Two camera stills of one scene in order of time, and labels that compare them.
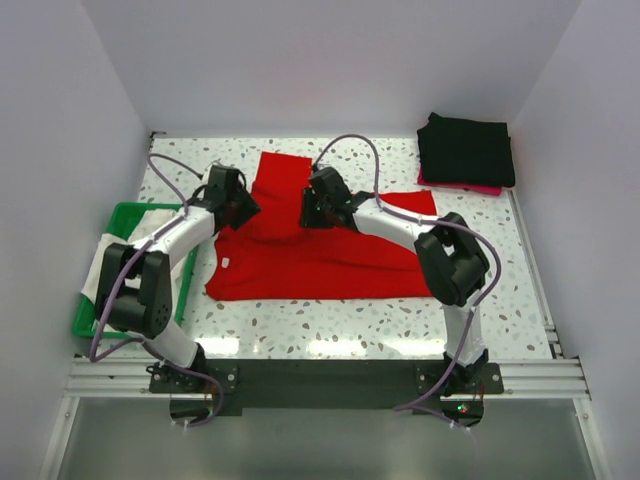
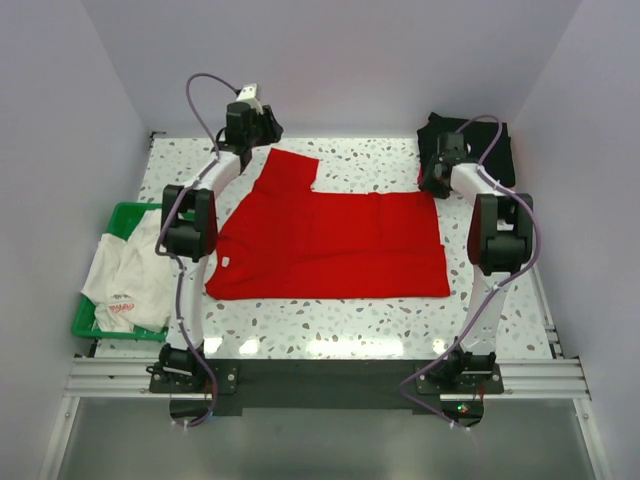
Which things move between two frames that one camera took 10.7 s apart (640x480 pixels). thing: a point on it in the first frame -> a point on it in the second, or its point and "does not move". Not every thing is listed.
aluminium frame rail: [92, 377] does not move
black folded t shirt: [466, 152] does not move
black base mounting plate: [199, 389] does not move
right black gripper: [308, 220] -> [427, 184]
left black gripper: [250, 208] -> [272, 130]
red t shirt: [272, 256] does not move
